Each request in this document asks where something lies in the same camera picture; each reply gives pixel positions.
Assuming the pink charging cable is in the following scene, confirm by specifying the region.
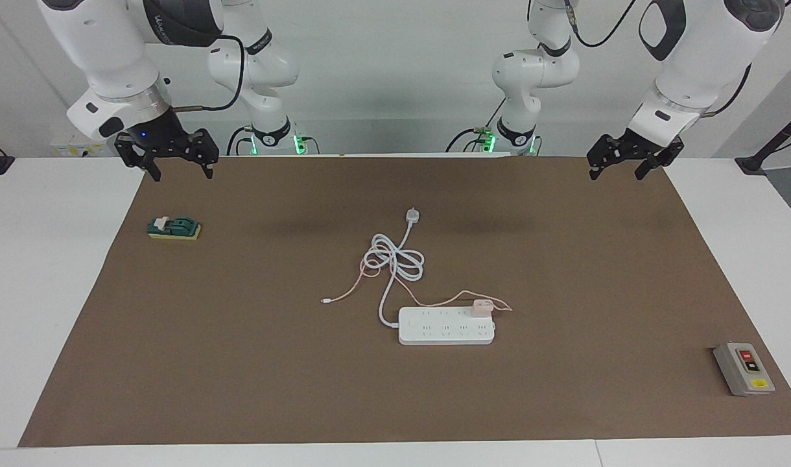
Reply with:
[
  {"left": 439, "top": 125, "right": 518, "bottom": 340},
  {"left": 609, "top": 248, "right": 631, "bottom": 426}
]
[{"left": 321, "top": 256, "right": 514, "bottom": 313}]

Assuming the white power strip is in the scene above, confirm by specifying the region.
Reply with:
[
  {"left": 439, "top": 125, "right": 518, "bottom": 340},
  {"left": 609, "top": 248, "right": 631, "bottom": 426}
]
[{"left": 398, "top": 306, "right": 496, "bottom": 346}]

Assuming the white box yellow label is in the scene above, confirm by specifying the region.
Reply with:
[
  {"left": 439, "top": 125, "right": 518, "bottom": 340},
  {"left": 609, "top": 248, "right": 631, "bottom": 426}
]
[{"left": 51, "top": 133, "right": 121, "bottom": 158}]

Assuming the black stand with pole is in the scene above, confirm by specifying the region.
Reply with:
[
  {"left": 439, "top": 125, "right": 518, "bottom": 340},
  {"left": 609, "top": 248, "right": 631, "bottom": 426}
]
[{"left": 736, "top": 104, "right": 791, "bottom": 176}]

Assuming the brown paper mat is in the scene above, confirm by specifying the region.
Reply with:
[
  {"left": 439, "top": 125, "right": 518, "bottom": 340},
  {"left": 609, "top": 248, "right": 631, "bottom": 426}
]
[{"left": 18, "top": 154, "right": 791, "bottom": 448}]

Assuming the grey push button box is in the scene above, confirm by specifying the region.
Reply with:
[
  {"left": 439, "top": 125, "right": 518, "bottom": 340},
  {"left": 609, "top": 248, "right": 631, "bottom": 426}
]
[{"left": 713, "top": 342, "right": 775, "bottom": 397}]

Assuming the black right base cable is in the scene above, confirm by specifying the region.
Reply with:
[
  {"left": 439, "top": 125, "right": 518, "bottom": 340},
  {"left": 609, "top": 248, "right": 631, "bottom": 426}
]
[{"left": 227, "top": 125, "right": 320, "bottom": 156}]

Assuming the black base cable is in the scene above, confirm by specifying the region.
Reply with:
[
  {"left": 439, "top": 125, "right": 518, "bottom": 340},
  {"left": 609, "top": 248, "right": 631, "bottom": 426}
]
[
  {"left": 444, "top": 97, "right": 508, "bottom": 154},
  {"left": 227, "top": 125, "right": 320, "bottom": 156}
]

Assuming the green knife switch yellow base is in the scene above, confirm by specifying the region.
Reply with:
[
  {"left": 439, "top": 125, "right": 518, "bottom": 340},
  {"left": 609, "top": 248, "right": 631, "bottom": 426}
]
[{"left": 147, "top": 216, "right": 202, "bottom": 241}]

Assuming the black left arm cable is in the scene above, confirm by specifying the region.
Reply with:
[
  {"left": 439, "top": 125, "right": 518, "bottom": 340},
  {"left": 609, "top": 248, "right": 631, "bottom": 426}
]
[{"left": 564, "top": 0, "right": 639, "bottom": 48}]

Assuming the black left base cable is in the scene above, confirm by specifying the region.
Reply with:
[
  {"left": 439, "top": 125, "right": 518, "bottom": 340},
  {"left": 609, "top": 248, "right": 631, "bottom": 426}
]
[{"left": 444, "top": 97, "right": 508, "bottom": 154}]

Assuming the white power strip cord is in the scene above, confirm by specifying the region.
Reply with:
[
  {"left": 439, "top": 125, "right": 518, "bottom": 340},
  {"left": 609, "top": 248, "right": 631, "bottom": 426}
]
[{"left": 363, "top": 208, "right": 426, "bottom": 328}]

